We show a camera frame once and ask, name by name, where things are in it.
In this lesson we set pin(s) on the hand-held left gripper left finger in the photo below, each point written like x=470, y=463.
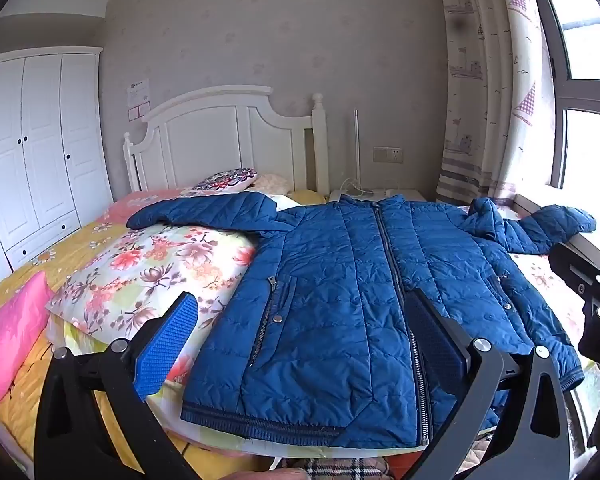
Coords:
x=165, y=345

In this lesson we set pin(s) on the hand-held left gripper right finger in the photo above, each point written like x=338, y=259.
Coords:
x=432, y=335

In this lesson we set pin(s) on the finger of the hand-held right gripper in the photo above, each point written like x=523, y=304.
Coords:
x=577, y=270

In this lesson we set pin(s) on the blue quilted jacket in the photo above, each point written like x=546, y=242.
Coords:
x=330, y=285

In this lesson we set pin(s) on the white window ledge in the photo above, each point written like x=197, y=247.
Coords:
x=535, y=202

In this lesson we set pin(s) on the floral quilt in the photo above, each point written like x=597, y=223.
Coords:
x=155, y=260

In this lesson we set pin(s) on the yellow floral bedsheet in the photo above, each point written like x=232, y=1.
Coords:
x=75, y=255

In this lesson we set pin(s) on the white nightstand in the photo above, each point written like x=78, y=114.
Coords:
x=380, y=195

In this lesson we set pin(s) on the pink cushion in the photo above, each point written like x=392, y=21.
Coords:
x=10, y=340

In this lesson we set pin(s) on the plaid cloth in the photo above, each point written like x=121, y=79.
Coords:
x=340, y=470

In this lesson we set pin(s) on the patterned purple pillow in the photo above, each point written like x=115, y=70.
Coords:
x=227, y=179

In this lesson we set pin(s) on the yellow pillow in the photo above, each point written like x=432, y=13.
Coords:
x=307, y=196

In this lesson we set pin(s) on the printed curtain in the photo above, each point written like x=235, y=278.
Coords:
x=490, y=85

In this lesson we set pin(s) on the cream pillow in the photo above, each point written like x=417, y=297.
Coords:
x=272, y=183

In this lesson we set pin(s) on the white lamp pole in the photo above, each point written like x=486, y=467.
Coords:
x=357, y=150

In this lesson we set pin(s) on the window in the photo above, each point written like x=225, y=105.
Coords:
x=587, y=35

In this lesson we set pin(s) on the white bed headboard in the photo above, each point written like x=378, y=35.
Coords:
x=205, y=135

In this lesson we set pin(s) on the white wardrobe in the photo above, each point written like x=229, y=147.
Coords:
x=40, y=150

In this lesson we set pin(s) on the wall socket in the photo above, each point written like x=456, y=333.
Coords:
x=388, y=155

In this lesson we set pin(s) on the paper wall note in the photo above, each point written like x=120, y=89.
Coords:
x=139, y=97

